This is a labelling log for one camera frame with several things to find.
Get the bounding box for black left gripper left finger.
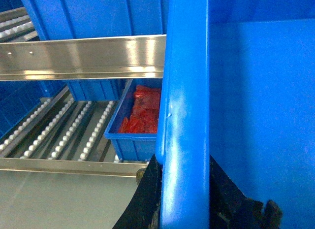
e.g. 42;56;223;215
113;155;162;229

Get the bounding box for large blue plastic crate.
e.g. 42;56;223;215
156;0;315;229

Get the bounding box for stainless steel roller shelf rack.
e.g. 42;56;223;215
0;8;166;177

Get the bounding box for blue crate on upper shelf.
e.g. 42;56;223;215
17;0;170;101

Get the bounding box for red packaged parts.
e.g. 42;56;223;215
118;85;161;134

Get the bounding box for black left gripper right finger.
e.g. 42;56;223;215
209;157;283;229

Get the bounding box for small blue bin red parts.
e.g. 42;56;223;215
104;78;162;162

